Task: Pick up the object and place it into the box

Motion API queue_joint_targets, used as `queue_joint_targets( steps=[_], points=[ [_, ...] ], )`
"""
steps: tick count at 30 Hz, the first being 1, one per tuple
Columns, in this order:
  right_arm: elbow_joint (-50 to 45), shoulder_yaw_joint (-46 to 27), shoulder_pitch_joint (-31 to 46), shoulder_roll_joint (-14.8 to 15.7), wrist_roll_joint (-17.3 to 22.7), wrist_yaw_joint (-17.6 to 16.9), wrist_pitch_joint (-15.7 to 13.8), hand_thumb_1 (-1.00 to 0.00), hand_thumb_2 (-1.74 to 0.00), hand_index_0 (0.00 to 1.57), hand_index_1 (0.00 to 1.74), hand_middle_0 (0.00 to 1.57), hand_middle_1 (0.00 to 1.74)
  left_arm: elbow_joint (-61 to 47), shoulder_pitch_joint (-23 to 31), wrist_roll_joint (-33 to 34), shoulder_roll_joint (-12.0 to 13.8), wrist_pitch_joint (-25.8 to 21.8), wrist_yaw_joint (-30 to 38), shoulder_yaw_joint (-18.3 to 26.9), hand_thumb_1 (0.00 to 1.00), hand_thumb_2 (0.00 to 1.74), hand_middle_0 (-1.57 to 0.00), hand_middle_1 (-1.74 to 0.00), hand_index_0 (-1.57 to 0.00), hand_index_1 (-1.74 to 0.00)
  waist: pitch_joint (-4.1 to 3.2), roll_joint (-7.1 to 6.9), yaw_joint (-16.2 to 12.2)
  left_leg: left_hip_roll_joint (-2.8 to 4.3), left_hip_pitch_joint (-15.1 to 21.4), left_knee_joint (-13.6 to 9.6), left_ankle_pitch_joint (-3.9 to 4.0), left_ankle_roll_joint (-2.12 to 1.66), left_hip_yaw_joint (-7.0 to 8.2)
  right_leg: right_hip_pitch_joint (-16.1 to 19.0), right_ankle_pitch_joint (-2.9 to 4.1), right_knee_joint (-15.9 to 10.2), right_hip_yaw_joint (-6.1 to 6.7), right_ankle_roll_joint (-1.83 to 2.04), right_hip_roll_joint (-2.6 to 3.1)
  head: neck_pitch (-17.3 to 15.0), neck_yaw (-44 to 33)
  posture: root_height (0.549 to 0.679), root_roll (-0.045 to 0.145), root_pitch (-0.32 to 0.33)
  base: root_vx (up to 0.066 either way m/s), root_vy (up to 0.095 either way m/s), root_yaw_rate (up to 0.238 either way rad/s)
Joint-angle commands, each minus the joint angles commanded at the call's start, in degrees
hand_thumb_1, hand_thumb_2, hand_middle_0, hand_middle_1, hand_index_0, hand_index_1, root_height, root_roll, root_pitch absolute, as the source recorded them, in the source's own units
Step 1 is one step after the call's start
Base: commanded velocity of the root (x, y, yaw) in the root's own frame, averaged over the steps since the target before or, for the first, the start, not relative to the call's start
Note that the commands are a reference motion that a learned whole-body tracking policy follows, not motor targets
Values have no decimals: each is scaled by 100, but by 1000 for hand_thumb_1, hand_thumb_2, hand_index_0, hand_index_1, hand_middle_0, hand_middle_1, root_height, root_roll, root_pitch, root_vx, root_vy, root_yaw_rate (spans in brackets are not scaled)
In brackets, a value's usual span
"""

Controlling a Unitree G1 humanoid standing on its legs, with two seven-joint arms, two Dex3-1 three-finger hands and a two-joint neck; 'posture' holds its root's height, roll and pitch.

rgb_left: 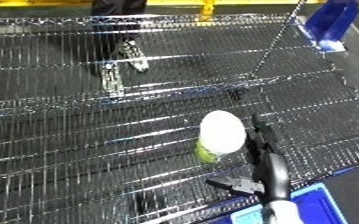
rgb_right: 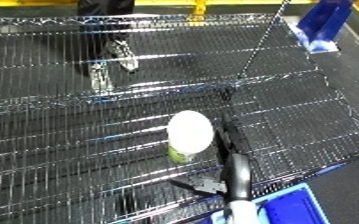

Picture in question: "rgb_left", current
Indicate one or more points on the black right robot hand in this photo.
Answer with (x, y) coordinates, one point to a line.
(270, 166)

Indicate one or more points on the pale right robot forearm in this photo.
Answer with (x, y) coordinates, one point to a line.
(282, 213)

